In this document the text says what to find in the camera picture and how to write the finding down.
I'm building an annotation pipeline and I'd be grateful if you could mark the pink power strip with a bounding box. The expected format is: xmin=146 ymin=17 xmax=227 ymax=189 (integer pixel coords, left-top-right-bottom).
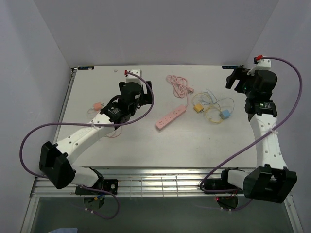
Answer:
xmin=155 ymin=105 xmax=187 ymax=131

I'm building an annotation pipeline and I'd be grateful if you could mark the blue charger plug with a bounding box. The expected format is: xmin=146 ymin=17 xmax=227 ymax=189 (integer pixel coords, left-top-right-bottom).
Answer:
xmin=219 ymin=109 xmax=231 ymax=120

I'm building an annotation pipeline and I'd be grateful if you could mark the yellow charger plug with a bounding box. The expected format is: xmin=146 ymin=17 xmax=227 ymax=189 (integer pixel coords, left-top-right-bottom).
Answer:
xmin=193 ymin=103 xmax=204 ymax=113

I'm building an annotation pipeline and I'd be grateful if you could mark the pink charger plug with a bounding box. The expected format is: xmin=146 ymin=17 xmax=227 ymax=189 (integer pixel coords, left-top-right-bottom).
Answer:
xmin=93 ymin=102 xmax=104 ymax=111

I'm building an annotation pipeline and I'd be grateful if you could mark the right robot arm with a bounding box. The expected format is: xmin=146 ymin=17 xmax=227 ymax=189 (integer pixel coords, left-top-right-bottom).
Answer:
xmin=219 ymin=67 xmax=297 ymax=203

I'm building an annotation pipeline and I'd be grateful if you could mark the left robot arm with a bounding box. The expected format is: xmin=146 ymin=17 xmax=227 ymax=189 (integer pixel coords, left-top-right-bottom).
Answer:
xmin=39 ymin=81 xmax=154 ymax=194

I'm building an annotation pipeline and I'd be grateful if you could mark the right blue corner label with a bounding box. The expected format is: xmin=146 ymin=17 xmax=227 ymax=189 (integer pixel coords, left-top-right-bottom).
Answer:
xmin=222 ymin=65 xmax=241 ymax=70

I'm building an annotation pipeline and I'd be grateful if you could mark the blue corner label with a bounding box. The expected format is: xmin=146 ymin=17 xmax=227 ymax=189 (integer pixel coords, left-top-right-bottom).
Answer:
xmin=78 ymin=66 xmax=94 ymax=70
xmin=222 ymin=65 xmax=241 ymax=70

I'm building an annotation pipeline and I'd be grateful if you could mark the left blue corner label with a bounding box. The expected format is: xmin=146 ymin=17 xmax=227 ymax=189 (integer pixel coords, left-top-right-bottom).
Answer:
xmin=78 ymin=66 xmax=94 ymax=70

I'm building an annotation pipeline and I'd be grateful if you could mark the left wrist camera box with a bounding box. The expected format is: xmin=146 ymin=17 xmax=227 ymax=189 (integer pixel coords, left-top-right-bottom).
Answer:
xmin=124 ymin=68 xmax=141 ymax=85

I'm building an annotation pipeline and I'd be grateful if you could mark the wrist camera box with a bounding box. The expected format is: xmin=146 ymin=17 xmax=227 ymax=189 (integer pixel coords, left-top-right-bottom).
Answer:
xmin=124 ymin=68 xmax=141 ymax=85
xmin=247 ymin=55 xmax=272 ymax=76

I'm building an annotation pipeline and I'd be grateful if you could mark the blue charging cable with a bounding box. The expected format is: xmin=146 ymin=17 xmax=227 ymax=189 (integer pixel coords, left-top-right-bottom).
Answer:
xmin=196 ymin=88 xmax=236 ymax=115

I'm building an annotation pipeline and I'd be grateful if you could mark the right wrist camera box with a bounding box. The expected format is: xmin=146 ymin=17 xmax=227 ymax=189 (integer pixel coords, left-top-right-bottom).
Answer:
xmin=247 ymin=55 xmax=272 ymax=76

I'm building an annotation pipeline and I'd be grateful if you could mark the pink power strip cord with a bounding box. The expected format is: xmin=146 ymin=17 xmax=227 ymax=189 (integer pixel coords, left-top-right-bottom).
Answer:
xmin=166 ymin=75 xmax=195 ymax=107

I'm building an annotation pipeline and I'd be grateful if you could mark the yellow charging cable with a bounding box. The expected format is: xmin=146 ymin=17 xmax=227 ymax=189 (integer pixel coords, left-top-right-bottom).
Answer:
xmin=191 ymin=92 xmax=223 ymax=124

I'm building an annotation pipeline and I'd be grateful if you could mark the orange pink charging cable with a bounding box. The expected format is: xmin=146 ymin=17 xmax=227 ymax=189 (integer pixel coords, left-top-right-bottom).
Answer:
xmin=87 ymin=108 xmax=123 ymax=139

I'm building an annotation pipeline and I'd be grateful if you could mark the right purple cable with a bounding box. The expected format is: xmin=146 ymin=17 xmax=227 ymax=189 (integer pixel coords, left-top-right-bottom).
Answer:
xmin=199 ymin=56 xmax=303 ymax=211

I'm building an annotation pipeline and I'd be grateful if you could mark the purple cable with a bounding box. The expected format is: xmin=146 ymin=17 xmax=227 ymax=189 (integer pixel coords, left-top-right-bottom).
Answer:
xmin=18 ymin=72 xmax=155 ymax=219
xmin=199 ymin=56 xmax=303 ymax=211

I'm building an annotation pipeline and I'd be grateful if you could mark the aluminium rail frame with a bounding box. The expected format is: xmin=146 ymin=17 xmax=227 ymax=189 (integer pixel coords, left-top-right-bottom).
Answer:
xmin=30 ymin=66 xmax=292 ymax=198

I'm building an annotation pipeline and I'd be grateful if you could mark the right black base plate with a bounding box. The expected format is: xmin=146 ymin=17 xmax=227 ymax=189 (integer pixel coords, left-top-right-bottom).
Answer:
xmin=199 ymin=167 xmax=243 ymax=194

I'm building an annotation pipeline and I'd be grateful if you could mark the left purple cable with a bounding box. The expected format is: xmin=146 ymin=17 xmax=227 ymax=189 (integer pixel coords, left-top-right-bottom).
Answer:
xmin=18 ymin=72 xmax=155 ymax=219

